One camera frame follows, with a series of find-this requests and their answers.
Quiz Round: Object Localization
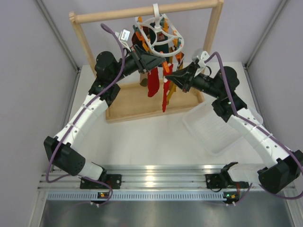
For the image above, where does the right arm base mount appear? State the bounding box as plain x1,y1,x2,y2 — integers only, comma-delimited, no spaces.
205,174,249,192

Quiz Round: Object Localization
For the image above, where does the aluminium rail frame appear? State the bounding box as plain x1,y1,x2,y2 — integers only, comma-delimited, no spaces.
37,164,295,201

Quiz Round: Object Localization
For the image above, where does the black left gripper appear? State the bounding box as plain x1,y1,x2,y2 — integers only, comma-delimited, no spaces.
110,44,165,82

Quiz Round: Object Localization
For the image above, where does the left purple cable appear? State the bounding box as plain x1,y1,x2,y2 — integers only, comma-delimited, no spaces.
45,23,127,206

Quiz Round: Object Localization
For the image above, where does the red christmas sock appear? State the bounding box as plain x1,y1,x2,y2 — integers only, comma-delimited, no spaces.
147,67,160,97
162,78,169,113

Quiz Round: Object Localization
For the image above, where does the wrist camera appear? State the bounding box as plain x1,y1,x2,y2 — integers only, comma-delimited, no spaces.
192,48,210,76
115,29,130,50

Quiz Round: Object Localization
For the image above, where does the beige green striped sock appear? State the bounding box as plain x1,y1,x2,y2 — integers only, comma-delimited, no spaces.
140,72,148,87

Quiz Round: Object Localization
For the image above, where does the white plastic clip hanger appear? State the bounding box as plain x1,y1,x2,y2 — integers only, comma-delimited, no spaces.
133,4,184,58

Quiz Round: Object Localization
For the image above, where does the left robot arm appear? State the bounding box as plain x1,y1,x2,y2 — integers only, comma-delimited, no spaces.
44,45,165,188

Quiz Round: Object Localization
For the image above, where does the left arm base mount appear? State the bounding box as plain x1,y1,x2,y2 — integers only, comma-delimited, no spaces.
80,174,122,189

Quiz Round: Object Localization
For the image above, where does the white plastic basket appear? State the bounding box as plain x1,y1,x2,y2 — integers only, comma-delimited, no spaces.
182,99,252,156

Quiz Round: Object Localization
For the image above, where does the orange clothes clip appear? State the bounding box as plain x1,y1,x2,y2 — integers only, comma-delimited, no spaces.
162,61,173,76

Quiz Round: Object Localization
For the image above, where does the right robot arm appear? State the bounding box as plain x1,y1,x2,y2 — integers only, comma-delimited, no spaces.
166,62,303,194

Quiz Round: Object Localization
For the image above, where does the wooden hanging rack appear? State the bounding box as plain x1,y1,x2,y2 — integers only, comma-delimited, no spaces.
69,0,224,122

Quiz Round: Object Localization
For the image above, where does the dark teal sock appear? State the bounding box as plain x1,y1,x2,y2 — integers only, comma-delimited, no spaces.
149,29,169,53

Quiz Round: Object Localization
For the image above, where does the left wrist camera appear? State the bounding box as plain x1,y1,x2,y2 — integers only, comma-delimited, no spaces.
115,29,130,50

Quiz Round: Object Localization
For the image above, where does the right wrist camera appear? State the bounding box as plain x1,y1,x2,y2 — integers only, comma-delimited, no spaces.
192,48,210,76

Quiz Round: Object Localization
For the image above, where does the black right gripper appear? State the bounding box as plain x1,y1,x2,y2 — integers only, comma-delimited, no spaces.
166,62,222,99

